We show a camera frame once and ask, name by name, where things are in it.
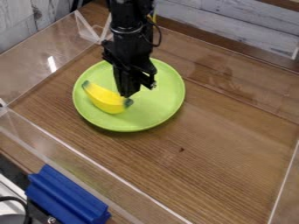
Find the blue plastic clamp block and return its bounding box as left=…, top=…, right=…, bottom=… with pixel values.
left=25, top=164, right=110, bottom=224

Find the yellow labelled tin can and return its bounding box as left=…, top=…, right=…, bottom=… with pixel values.
left=148, top=9, right=156, bottom=24

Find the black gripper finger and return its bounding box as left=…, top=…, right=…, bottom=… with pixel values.
left=113, top=66, right=126, bottom=97
left=126, top=73, right=140, bottom=96

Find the green round plate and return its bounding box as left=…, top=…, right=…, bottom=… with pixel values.
left=72, top=59, right=185, bottom=132

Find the clear acrylic enclosure wall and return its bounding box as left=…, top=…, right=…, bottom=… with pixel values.
left=0, top=16, right=299, bottom=224

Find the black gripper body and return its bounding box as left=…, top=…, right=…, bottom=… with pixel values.
left=101, top=27, right=157, bottom=89

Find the yellow toy banana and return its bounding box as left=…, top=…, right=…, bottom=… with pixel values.
left=81, top=80, right=134, bottom=114

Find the black cable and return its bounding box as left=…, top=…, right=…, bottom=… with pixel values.
left=0, top=195, right=32, bottom=224

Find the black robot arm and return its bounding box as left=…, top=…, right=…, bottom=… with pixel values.
left=101, top=0, right=160, bottom=98

